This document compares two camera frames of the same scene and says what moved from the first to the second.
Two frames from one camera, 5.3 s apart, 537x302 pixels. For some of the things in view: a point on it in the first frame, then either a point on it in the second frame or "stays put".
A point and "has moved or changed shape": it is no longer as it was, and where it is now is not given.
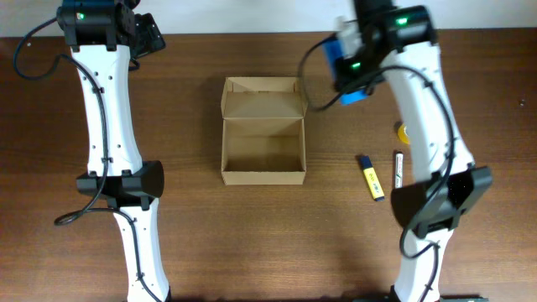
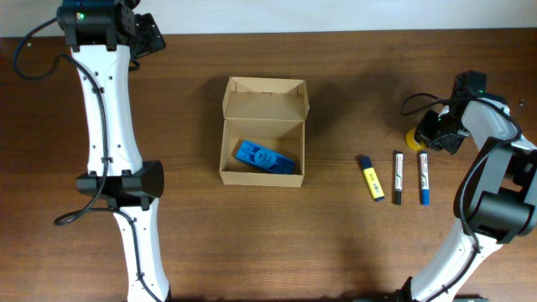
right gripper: (344, 85) → (422, 133)
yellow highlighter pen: (372, 179) stays put
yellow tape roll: (404, 133) has moved or changed shape
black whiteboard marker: (398, 169) stays put
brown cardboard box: (263, 131) stays put
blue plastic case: (333, 50) → (265, 158)
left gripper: (152, 39) stays put
